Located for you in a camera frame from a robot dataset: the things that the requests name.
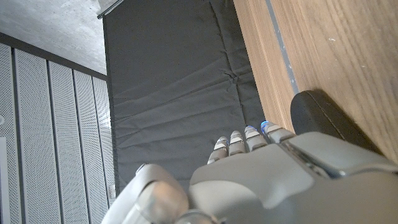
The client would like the black fabric backdrop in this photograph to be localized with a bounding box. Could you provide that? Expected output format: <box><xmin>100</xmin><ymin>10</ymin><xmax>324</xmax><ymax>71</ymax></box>
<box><xmin>102</xmin><ymin>0</ymin><xmax>267</xmax><ymax>200</ymax></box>

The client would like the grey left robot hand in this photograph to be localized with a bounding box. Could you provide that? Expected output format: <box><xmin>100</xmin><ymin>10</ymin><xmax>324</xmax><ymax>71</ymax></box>
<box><xmin>101</xmin><ymin>120</ymin><xmax>398</xmax><ymax>224</ymax></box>

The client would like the black glasses case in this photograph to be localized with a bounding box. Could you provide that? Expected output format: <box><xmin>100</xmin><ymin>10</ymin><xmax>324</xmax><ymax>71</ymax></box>
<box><xmin>290</xmin><ymin>89</ymin><xmax>384</xmax><ymax>156</ymax></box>

